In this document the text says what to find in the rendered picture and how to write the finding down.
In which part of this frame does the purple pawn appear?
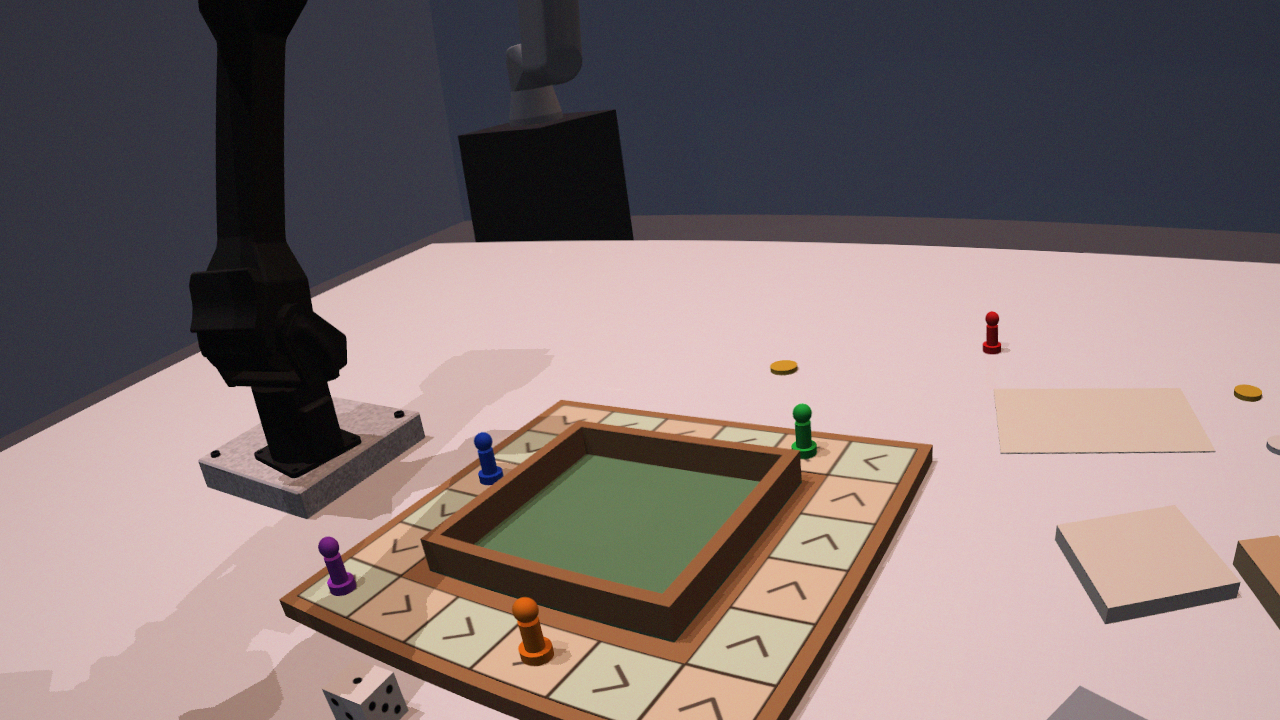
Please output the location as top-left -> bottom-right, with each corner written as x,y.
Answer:
317,537 -> 356,596

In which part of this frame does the red game pawn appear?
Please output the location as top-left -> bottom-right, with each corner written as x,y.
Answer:
983,313 -> 1001,354

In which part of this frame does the blue pawn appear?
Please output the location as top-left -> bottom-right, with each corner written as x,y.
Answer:
474,433 -> 504,486

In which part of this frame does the white die with black pips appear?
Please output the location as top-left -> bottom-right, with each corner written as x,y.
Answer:
323,659 -> 410,720

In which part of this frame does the green game pawn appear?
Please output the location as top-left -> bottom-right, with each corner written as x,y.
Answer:
791,404 -> 817,460

